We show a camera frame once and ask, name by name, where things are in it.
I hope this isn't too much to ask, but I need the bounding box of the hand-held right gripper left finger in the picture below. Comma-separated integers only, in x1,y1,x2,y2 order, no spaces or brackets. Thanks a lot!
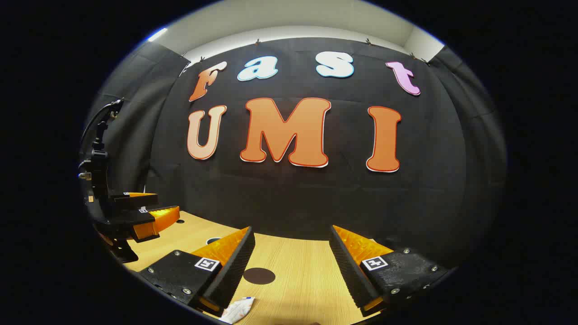
138,227,256,316

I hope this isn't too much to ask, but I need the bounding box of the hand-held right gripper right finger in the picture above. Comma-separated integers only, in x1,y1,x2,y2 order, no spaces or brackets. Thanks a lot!
329,225,452,316

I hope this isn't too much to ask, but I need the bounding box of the dark round coaster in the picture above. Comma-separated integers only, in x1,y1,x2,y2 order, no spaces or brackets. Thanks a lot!
243,268,276,285

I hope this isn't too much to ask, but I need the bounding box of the white toothpaste tube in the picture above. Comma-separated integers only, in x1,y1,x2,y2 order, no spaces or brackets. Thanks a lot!
220,297,256,324

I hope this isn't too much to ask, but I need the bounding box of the wooden desktop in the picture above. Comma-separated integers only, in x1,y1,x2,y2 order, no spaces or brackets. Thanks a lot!
122,211,409,325

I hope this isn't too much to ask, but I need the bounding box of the black backdrop cloth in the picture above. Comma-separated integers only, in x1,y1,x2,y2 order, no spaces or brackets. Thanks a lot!
84,37,508,271

